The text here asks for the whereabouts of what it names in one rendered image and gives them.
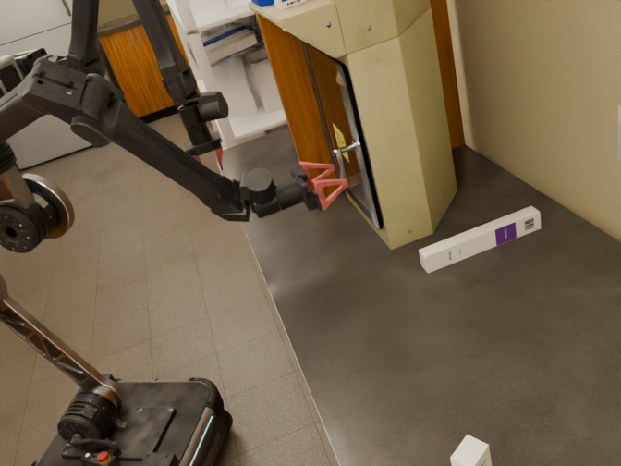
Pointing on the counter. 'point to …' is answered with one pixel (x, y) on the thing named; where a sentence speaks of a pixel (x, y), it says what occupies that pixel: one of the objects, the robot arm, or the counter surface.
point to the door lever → (343, 159)
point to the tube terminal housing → (400, 113)
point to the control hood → (309, 24)
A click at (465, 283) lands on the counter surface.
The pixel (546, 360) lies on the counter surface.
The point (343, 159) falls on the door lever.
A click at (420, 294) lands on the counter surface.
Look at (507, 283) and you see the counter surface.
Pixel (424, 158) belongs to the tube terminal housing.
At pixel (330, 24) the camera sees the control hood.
